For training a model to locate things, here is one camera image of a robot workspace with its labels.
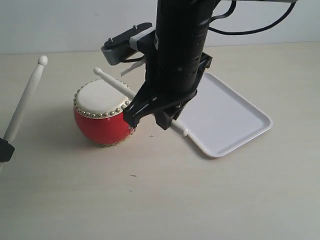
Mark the white drumstick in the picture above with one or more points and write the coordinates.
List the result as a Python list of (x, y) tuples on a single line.
[(25, 98), (125, 90)]

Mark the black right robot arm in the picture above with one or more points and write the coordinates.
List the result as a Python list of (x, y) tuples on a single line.
[(183, 16)]

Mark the white rectangular plastic tray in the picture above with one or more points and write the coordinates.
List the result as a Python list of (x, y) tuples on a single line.
[(218, 120)]

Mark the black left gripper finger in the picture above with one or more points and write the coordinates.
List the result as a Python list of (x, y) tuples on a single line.
[(6, 151)]

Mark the small red drum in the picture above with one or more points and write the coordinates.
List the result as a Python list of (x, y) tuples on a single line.
[(98, 113)]

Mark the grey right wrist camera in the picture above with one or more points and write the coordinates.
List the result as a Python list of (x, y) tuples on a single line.
[(119, 48)]

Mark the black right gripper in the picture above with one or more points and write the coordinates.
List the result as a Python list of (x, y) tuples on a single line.
[(175, 64)]

